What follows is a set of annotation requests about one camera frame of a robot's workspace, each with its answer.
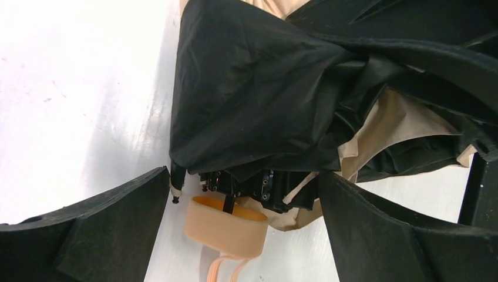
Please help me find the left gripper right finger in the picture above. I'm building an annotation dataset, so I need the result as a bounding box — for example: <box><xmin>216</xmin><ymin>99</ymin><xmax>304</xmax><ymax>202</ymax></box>
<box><xmin>318</xmin><ymin>172</ymin><xmax>497</xmax><ymax>281</ymax></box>

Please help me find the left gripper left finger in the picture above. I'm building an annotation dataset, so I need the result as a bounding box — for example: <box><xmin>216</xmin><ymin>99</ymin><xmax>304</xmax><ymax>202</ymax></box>
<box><xmin>1</xmin><ymin>167</ymin><xmax>169</xmax><ymax>281</ymax></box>

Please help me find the beige folding umbrella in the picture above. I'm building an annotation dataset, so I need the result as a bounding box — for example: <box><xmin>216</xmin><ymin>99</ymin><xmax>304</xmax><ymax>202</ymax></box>
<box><xmin>170</xmin><ymin>1</ymin><xmax>497</xmax><ymax>281</ymax></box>

